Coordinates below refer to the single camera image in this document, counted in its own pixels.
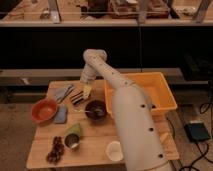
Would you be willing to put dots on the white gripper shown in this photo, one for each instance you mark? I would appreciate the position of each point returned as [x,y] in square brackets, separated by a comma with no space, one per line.
[88,76]

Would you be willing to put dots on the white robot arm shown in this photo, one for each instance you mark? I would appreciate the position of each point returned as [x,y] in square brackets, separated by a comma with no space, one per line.
[140,142]

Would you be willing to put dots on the dark brown bowl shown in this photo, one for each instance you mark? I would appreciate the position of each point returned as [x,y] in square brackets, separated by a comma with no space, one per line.
[96,110]

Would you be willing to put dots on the red bowl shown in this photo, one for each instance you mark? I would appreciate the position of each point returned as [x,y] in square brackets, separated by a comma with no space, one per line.
[44,110]

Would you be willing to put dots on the black striped item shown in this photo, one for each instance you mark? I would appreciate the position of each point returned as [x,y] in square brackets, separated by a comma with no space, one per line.
[77,98]

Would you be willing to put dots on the metal spoon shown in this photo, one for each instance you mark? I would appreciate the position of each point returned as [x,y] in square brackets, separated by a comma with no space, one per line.
[76,110]

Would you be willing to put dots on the grey blue utensils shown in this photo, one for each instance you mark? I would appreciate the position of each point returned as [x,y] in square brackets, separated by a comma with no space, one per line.
[61,93]

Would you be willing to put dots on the metal cup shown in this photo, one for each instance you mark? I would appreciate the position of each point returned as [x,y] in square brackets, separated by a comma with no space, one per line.
[72,141]

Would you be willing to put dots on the bunch of dark grapes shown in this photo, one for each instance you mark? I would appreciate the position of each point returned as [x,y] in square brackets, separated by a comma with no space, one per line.
[56,152]

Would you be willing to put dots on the white cup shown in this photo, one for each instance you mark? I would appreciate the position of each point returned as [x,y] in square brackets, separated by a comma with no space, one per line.
[114,151]

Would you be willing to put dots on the orange plastic bin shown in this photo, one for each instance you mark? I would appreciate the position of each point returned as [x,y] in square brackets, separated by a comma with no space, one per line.
[150,92]

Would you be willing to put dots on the wooden shelf bench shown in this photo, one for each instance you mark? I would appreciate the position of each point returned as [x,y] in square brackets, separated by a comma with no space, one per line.
[106,12]

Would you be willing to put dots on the black foot pedal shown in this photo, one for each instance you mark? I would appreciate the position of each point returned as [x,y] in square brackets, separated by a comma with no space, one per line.
[196,132]

